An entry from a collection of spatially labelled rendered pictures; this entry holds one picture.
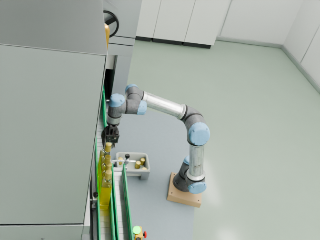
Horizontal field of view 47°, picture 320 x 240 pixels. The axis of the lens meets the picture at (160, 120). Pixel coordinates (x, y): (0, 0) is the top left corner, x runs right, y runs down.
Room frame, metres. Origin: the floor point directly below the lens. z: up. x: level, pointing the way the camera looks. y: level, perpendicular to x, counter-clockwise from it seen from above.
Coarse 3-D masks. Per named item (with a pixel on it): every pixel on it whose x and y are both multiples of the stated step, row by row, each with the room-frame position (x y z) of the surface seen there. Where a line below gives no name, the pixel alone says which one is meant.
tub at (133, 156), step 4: (120, 152) 1.85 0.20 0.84; (124, 152) 1.86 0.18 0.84; (128, 152) 1.87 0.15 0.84; (132, 152) 1.88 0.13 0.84; (136, 152) 1.89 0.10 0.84; (116, 156) 1.81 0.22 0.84; (120, 156) 1.85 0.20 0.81; (124, 156) 1.86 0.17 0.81; (132, 156) 1.88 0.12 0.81; (136, 156) 1.88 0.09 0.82; (140, 156) 1.89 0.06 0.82; (144, 156) 1.90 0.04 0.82; (136, 160) 1.88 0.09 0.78; (148, 160) 1.85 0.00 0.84; (128, 164) 1.83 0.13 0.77; (132, 164) 1.84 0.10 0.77; (144, 164) 1.86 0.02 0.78; (148, 164) 1.81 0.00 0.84; (128, 168) 1.80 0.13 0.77; (132, 168) 1.81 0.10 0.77; (140, 168) 1.83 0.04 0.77; (148, 168) 1.78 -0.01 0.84
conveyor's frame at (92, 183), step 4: (104, 92) 2.45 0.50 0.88; (92, 164) 1.64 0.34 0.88; (92, 168) 1.61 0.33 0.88; (92, 172) 1.57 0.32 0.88; (92, 176) 1.54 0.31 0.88; (92, 180) 1.51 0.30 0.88; (92, 184) 1.48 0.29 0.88; (92, 188) 1.45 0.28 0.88; (92, 192) 1.42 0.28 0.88; (92, 196) 1.39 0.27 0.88; (92, 212) 1.29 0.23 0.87; (92, 216) 1.27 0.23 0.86; (96, 224) 1.21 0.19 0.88; (96, 228) 1.19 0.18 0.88; (96, 232) 1.16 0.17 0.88; (96, 236) 1.14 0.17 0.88
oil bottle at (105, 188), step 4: (104, 180) 1.34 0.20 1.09; (104, 184) 1.32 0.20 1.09; (108, 184) 1.33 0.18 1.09; (100, 188) 1.34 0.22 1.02; (104, 188) 1.32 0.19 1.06; (108, 188) 1.32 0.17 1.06; (100, 192) 1.32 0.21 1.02; (104, 192) 1.32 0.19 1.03; (108, 192) 1.33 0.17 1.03; (100, 196) 1.32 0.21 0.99; (104, 196) 1.32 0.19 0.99; (108, 196) 1.33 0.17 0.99; (100, 200) 1.31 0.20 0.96; (104, 200) 1.32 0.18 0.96; (108, 200) 1.33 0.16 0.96; (100, 204) 1.32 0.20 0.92; (104, 204) 1.32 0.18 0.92; (108, 204) 1.33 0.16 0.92; (100, 208) 1.32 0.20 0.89; (104, 208) 1.32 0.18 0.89
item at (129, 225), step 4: (124, 164) 1.63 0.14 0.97; (124, 168) 1.60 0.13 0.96; (124, 172) 1.56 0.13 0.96; (124, 176) 1.54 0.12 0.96; (124, 180) 1.52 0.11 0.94; (124, 184) 1.51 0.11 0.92; (124, 188) 1.49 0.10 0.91; (124, 192) 1.46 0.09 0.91; (124, 196) 1.44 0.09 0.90; (128, 196) 1.39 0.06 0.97; (128, 200) 1.36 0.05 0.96; (128, 204) 1.33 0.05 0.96; (128, 208) 1.31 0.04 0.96; (128, 212) 1.29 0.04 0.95; (128, 216) 1.27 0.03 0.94; (128, 220) 1.27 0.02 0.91; (128, 224) 1.24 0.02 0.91; (128, 228) 1.22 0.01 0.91; (128, 232) 1.20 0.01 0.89; (132, 232) 1.16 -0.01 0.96; (132, 236) 1.14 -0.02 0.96
